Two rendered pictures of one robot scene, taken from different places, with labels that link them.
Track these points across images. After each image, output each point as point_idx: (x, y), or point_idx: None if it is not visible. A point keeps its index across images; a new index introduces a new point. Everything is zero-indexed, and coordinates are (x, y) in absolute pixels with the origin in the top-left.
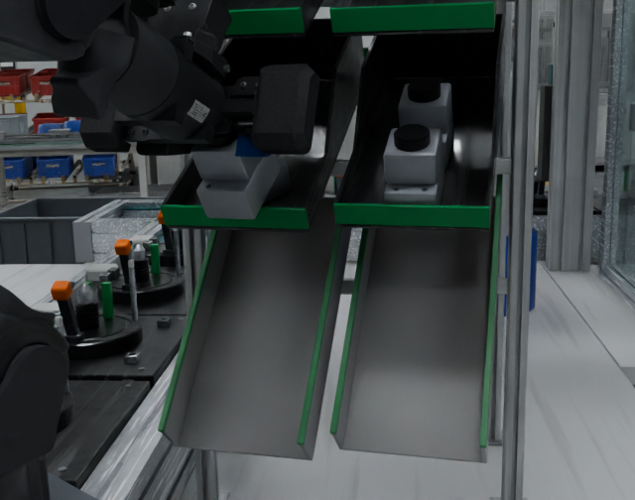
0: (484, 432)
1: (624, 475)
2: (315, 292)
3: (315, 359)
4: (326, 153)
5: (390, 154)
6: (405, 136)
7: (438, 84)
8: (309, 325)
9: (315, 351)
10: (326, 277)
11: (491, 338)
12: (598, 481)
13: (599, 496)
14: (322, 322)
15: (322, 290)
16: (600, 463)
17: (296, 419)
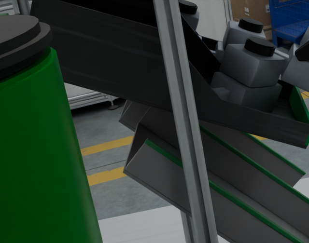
0: (299, 168)
1: (143, 233)
2: (216, 182)
3: (296, 190)
4: (220, 62)
5: (264, 35)
6: (258, 23)
7: (186, 0)
8: (241, 199)
9: (291, 187)
10: (240, 153)
11: (252, 135)
12: (152, 241)
13: (171, 239)
14: (272, 173)
15: (214, 178)
16: (129, 242)
17: (302, 238)
